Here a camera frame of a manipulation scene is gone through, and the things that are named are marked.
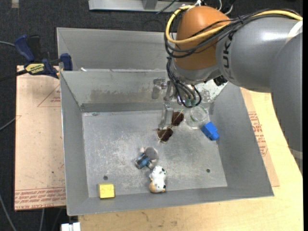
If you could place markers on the brown sunglasses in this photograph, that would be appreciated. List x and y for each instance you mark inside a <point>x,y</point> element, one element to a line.
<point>166,135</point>

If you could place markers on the black cylinder on white bracket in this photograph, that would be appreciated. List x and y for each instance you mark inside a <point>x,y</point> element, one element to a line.
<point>220,80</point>

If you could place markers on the grey metal bin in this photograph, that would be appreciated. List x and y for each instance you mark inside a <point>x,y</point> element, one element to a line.
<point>115,141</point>

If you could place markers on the brown cardboard board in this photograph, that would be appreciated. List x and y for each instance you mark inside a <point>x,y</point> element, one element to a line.
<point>38,138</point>

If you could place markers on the black and white toy cow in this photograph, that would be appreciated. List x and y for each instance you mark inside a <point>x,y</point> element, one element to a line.
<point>158,178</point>

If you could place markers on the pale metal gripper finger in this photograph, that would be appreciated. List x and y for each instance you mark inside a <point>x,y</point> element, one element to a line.
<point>163,120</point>
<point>170,117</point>

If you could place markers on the blue plastic block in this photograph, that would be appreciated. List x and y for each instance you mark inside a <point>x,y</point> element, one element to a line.
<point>210,130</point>

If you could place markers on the yellow square block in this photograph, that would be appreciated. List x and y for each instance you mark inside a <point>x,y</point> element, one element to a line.
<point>106,191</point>

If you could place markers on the clear glass cup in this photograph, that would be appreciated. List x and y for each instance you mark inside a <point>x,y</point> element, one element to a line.
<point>198,118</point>

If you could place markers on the grey-haired toy doll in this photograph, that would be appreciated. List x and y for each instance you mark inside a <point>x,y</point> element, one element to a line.
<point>147,156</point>

